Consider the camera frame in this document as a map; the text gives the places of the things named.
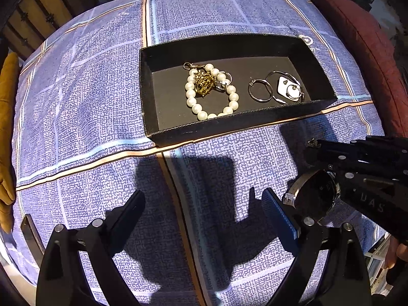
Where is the brown cushion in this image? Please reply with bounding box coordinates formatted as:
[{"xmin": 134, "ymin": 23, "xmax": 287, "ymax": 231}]
[{"xmin": 0, "ymin": 52, "xmax": 20, "ymax": 234}]

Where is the brown strap wristwatch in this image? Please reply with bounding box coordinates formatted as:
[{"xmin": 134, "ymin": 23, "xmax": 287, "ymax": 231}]
[{"xmin": 282, "ymin": 169, "xmax": 342, "ymax": 224}]

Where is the wooden frame with black rails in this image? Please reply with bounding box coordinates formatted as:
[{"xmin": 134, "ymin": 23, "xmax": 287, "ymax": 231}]
[{"xmin": 0, "ymin": 0, "xmax": 154, "ymax": 62}]

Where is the person's right hand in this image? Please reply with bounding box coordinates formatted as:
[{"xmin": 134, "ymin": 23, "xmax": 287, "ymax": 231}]
[{"xmin": 384, "ymin": 236, "xmax": 408, "ymax": 271}]

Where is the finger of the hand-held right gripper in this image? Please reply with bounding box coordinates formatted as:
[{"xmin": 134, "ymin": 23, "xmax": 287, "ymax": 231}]
[
  {"xmin": 305, "ymin": 147, "xmax": 408, "ymax": 180},
  {"xmin": 318, "ymin": 135, "xmax": 408, "ymax": 156}
]

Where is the black cardboard box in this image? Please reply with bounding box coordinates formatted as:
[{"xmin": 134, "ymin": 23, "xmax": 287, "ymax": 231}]
[{"xmin": 139, "ymin": 33, "xmax": 338, "ymax": 147}]

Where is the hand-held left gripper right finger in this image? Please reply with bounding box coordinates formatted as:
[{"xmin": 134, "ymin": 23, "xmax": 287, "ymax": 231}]
[{"xmin": 262, "ymin": 187, "xmax": 374, "ymax": 306}]

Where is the gold cage ring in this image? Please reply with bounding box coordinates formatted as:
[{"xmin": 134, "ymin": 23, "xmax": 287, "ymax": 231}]
[{"xmin": 195, "ymin": 71, "xmax": 214, "ymax": 97}]

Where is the silver wire bangle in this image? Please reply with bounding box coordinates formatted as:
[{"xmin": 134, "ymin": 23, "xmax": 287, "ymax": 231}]
[{"xmin": 248, "ymin": 70, "xmax": 305, "ymax": 104}]

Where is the black glossy bar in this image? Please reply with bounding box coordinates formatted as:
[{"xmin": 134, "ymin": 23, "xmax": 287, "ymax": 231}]
[{"xmin": 20, "ymin": 215, "xmax": 45, "ymax": 258}]

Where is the blue plaid tablecloth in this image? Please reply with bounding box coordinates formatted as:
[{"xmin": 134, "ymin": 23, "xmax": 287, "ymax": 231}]
[{"xmin": 11, "ymin": 0, "xmax": 388, "ymax": 306}]

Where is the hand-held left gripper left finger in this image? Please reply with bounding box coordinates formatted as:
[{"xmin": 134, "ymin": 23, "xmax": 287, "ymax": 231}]
[{"xmin": 36, "ymin": 189, "xmax": 147, "ymax": 306}]

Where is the small silver charm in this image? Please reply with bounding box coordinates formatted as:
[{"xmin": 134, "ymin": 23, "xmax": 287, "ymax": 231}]
[{"xmin": 213, "ymin": 69, "xmax": 235, "ymax": 92}]

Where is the maroon cushion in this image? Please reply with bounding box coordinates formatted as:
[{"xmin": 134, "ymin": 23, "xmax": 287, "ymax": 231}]
[{"xmin": 310, "ymin": 0, "xmax": 408, "ymax": 138}]

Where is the white pearl bracelet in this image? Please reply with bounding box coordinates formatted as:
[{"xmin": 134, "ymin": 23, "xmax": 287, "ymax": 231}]
[{"xmin": 183, "ymin": 62, "xmax": 239, "ymax": 122}]

